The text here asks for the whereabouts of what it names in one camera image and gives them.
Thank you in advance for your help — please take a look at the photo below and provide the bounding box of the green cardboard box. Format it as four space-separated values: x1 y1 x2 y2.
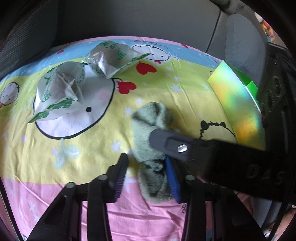
208 61 265 150

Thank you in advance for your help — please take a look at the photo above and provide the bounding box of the plush toy pile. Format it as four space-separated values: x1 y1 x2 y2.
260 19 275 43

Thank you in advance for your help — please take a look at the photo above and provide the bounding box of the black camera box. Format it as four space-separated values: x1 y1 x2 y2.
257 43 295 155

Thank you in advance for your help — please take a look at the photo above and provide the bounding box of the green fuzzy sock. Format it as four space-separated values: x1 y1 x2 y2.
132 102 181 203

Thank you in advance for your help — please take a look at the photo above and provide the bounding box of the cartoon print bedsheet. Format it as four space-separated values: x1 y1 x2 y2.
1 37 237 238

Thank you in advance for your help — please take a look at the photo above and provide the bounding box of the clear green-print packet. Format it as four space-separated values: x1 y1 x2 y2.
86 41 151 79
28 61 86 123

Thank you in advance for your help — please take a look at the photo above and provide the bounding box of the grey sofa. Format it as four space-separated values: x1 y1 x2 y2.
1 1 267 80

